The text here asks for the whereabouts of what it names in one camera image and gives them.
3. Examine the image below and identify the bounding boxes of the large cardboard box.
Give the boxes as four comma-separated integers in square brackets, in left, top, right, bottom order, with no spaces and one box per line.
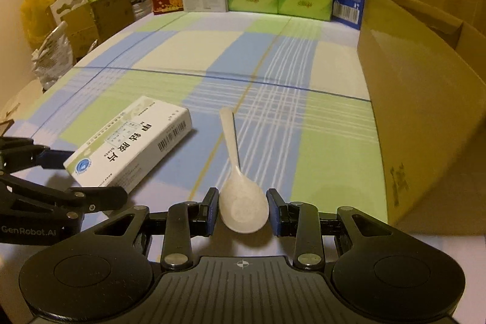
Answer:
[356,0,486,238]

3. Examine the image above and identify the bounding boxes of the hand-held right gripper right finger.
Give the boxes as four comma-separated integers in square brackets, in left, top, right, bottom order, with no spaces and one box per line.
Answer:
[266,188,400,270]

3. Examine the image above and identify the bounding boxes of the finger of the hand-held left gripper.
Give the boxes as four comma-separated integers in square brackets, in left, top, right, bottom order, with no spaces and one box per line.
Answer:
[0,175,128,217]
[0,135,77,173]

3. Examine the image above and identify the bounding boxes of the yellow plastic bag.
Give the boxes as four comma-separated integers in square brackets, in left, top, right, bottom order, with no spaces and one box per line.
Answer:
[19,0,64,48]

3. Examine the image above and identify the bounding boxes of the white medicine box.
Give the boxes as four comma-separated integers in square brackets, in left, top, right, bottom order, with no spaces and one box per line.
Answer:
[63,95,192,196]

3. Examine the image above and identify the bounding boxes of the tall brown cardboard carton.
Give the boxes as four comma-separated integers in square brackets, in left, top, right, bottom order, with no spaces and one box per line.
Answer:
[90,0,136,44]

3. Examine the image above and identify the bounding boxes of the desktop with checked tablecloth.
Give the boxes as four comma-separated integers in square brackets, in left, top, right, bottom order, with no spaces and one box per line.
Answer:
[0,10,486,271]

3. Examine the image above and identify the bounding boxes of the white plastic spoon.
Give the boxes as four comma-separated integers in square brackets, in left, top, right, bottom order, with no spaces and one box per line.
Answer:
[218,106,271,234]

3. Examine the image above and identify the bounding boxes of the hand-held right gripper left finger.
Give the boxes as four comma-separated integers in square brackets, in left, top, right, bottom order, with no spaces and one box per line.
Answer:
[85,187,220,270]

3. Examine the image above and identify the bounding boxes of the crumpled silver foil bag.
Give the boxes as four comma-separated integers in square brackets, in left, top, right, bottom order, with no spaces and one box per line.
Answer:
[31,21,74,92]

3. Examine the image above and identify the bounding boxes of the small brown cardboard carton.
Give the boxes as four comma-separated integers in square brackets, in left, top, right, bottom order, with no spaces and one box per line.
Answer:
[60,6,100,60]

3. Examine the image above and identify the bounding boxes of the grey striped bag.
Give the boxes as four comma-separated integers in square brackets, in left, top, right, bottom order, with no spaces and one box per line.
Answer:
[128,0,151,22]

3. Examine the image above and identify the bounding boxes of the white cut-out cardboard handle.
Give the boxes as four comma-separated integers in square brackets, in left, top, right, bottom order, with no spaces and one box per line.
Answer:
[49,0,91,22]

